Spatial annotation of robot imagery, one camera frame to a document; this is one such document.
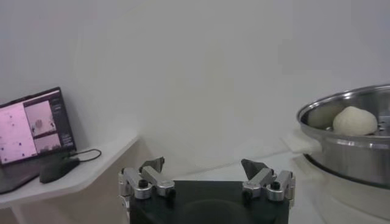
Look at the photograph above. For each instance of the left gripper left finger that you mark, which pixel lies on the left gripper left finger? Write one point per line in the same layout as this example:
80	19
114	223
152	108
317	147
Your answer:
149	178

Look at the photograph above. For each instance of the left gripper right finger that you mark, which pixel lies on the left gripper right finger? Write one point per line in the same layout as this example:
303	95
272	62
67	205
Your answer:
262	178

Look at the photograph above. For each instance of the laptop beside black mouse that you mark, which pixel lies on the laptop beside black mouse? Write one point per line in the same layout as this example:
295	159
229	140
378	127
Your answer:
30	128

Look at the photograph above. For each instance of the white steamed baozi bun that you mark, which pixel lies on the white steamed baozi bun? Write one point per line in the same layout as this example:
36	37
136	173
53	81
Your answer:
355	121

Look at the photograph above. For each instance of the white side table with mouse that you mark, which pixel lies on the white side table with mouse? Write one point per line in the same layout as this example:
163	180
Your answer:
100	164

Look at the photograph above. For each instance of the perforated steel steamer basket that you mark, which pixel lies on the perforated steel steamer basket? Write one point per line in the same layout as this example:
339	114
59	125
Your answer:
350	158

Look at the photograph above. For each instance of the black computer mouse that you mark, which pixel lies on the black computer mouse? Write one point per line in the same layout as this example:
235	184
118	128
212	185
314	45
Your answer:
58	170

